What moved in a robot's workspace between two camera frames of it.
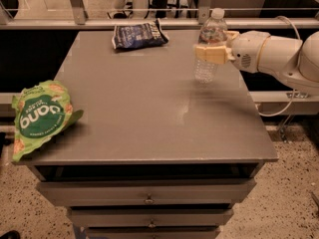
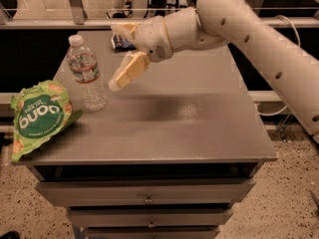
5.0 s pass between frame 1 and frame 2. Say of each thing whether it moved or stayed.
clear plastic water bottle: moved
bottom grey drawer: stayed
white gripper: moved
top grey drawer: stayed
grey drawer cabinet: stayed
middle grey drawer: stayed
